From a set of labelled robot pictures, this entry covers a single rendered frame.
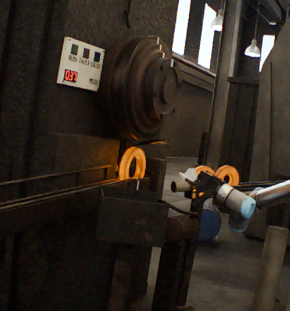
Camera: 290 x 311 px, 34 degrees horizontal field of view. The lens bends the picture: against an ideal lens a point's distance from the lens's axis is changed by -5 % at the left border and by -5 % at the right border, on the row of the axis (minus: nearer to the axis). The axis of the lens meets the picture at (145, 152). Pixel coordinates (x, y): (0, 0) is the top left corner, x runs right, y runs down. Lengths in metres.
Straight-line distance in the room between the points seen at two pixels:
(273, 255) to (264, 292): 0.21
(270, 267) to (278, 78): 2.59
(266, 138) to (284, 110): 0.33
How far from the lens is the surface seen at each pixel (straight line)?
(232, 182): 2.67
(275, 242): 2.57
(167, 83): 2.09
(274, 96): 4.80
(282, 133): 4.71
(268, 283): 2.62
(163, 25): 2.57
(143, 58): 2.04
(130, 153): 2.11
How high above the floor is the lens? 0.94
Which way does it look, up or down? 3 degrees down
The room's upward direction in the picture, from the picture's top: 8 degrees clockwise
